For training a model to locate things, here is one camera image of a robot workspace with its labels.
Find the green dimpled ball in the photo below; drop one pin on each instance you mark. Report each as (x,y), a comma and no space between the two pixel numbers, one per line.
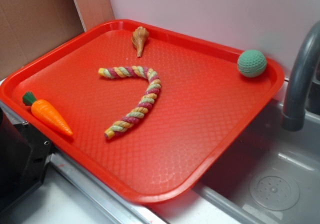
(251,63)

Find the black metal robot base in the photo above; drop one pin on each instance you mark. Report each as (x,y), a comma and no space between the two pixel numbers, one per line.
(24,157)

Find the red plastic tray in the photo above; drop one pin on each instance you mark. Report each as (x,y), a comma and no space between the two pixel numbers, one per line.
(203,106)

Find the brown seashell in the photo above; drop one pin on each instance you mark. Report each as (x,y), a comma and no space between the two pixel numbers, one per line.
(138,39)

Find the orange toy carrot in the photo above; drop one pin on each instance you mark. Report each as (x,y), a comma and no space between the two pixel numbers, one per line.
(46,113)

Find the grey plastic toy sink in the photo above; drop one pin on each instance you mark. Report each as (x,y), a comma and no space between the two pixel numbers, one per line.
(267,176)

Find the grey toy faucet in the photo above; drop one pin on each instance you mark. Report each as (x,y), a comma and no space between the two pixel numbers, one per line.
(303,89)

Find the brown cardboard panel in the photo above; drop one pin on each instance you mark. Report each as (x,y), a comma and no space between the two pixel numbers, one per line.
(31,28)

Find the multicolour twisted rope toy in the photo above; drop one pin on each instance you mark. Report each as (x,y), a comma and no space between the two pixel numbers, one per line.
(145,104)

